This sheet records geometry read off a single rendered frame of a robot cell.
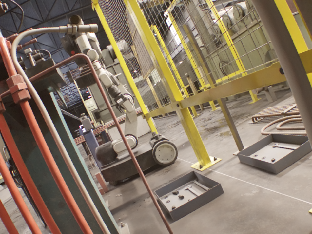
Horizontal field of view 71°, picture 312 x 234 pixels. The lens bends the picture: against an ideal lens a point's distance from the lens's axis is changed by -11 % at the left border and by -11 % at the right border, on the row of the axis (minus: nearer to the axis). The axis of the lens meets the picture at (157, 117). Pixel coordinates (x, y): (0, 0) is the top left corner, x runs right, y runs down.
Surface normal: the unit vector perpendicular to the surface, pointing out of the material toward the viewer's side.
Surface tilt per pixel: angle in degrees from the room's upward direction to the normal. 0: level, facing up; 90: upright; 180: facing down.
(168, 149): 90
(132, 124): 90
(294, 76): 90
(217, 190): 90
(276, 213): 0
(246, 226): 0
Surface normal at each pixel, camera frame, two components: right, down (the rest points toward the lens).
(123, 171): -0.22, 0.15
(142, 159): 0.09, 0.01
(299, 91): -0.63, 0.32
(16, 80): 0.63, -0.25
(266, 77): -0.88, 0.42
